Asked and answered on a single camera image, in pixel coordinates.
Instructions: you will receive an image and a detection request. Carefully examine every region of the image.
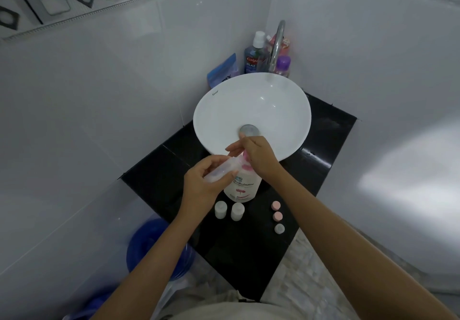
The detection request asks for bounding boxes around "person's left forearm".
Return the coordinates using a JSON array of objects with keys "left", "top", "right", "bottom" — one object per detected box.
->
[{"left": 92, "top": 210, "right": 209, "bottom": 320}]

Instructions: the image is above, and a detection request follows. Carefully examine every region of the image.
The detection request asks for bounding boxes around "person's right hand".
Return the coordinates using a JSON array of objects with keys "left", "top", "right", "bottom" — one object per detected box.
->
[{"left": 225, "top": 132, "right": 287, "bottom": 180}]

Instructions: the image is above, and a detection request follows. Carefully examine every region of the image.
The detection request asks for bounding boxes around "person's right forearm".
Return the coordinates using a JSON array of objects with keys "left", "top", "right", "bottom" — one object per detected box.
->
[{"left": 271, "top": 163, "right": 459, "bottom": 320}]

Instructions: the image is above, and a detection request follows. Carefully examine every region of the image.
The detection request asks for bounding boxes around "person's white printed shirt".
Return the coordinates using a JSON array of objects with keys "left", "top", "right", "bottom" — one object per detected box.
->
[{"left": 158, "top": 289, "right": 281, "bottom": 320}]

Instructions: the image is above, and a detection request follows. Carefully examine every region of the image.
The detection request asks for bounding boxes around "person's left hand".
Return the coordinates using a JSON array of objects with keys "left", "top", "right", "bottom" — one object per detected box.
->
[{"left": 178, "top": 154, "right": 241, "bottom": 220}]

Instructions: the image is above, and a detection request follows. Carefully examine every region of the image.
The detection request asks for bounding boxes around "purple capped bottle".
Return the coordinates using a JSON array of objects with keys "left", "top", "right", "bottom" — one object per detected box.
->
[{"left": 275, "top": 55, "right": 292, "bottom": 78}]

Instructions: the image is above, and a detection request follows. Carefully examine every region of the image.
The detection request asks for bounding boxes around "blue pouch packet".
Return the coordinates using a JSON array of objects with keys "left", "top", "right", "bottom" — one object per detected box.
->
[{"left": 207, "top": 53, "right": 240, "bottom": 89}]

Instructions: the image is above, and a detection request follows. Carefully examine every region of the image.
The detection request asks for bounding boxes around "chrome faucet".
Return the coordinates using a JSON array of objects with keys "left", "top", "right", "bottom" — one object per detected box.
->
[{"left": 268, "top": 20, "right": 287, "bottom": 74}]

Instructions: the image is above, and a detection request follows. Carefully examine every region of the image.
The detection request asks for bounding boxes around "pink red tube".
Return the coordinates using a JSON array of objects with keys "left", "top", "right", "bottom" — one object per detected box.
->
[{"left": 266, "top": 35, "right": 291, "bottom": 57}]

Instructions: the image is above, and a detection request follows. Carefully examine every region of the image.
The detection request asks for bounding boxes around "blue plastic bucket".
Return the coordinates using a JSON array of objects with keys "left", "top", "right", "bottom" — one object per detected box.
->
[{"left": 126, "top": 218, "right": 196, "bottom": 282}]

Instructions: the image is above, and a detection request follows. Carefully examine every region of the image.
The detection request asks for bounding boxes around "white ceramic sink basin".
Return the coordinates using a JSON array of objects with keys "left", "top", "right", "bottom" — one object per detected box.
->
[{"left": 193, "top": 72, "right": 312, "bottom": 162}]

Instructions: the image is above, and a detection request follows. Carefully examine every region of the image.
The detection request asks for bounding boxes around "blue mouthwash bottle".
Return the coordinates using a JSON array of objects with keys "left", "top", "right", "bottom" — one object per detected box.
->
[{"left": 244, "top": 31, "right": 269, "bottom": 74}]

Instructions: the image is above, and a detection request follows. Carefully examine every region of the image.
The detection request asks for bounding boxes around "white hand sanitizer pump bottle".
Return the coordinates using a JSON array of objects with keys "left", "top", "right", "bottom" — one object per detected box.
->
[{"left": 223, "top": 150, "right": 263, "bottom": 203}]

